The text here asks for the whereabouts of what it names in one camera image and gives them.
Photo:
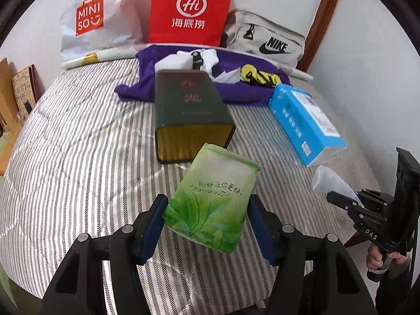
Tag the leaf print green tissue pack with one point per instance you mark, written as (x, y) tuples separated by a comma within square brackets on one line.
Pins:
[(213, 197)]

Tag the dark green tin box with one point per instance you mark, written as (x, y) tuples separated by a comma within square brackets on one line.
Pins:
[(190, 108)]

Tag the pale translucent plastic wrapper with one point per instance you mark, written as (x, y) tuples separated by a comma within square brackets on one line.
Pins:
[(328, 180)]

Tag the blue tissue pack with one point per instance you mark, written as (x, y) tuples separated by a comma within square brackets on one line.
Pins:
[(295, 118)]

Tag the person's right forearm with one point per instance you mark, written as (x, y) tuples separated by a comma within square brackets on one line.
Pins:
[(400, 292)]

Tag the purple towel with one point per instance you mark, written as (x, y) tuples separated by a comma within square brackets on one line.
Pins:
[(144, 72)]

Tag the grey striped quilt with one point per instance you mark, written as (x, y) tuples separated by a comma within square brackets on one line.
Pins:
[(82, 154)]

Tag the brown printed box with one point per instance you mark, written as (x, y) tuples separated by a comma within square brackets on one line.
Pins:
[(26, 88)]

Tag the white plastic shopping bag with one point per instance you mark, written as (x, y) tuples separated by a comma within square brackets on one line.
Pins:
[(131, 13)]

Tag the white sock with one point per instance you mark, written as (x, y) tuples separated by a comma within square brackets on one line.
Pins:
[(174, 60), (210, 57)]

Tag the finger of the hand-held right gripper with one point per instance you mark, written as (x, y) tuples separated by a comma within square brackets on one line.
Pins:
[(339, 200), (352, 218)]

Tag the brown wooden door frame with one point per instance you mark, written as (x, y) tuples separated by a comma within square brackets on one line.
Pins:
[(325, 13)]

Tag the white tissue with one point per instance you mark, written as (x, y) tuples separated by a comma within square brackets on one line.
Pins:
[(228, 76)]

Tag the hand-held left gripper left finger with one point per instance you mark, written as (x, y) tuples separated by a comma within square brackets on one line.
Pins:
[(152, 233)]

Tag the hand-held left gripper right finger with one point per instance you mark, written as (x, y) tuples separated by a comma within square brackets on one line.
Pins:
[(262, 233)]

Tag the wooden headboard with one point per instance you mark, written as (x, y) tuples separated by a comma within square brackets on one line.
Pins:
[(8, 111)]

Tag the red paper bag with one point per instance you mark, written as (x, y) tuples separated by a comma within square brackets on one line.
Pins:
[(164, 6)]

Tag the person's right hand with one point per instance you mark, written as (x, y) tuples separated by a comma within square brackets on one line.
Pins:
[(373, 260)]

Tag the grey waist bag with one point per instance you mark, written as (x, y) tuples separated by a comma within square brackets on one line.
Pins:
[(279, 29)]

